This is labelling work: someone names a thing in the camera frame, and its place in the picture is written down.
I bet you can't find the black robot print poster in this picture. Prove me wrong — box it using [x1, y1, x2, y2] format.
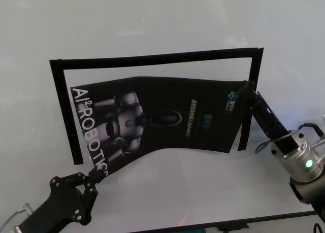
[69, 76, 256, 180]

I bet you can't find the black tape frame outline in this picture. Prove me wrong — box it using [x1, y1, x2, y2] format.
[49, 47, 264, 165]

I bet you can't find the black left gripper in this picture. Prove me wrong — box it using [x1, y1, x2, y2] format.
[18, 164, 109, 233]

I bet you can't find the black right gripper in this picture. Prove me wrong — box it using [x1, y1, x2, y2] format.
[235, 79, 297, 149]

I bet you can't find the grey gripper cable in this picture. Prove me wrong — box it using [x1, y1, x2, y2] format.
[0, 202, 34, 225]
[254, 132, 293, 154]

